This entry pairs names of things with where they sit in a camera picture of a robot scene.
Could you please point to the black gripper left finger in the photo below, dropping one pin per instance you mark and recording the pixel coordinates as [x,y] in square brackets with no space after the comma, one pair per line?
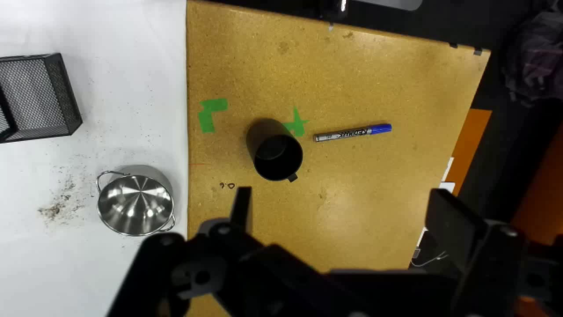
[177,275]

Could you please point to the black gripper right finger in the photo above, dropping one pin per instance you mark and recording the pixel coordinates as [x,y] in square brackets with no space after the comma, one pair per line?
[499,270]

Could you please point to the blue marker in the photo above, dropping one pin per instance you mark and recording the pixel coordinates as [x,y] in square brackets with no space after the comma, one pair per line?
[353,132]

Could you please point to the black mug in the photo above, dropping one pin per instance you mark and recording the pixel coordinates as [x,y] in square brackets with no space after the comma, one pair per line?
[275,155]

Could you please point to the orange couch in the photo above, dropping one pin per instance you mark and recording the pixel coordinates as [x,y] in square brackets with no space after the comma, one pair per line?
[543,199]

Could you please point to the small steel pot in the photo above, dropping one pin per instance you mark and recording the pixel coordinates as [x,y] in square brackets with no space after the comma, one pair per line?
[136,203]

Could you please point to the white power strip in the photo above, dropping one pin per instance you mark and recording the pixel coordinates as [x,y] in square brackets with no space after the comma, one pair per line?
[448,176]

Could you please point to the orange flat panel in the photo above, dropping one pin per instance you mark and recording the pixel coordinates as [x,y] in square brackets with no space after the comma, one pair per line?
[469,146]

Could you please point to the green tape L-shaped piece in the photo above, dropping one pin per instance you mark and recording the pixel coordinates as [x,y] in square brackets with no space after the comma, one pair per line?
[209,117]

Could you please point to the black mesh box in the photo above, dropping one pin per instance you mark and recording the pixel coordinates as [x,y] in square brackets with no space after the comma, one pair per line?
[63,94]

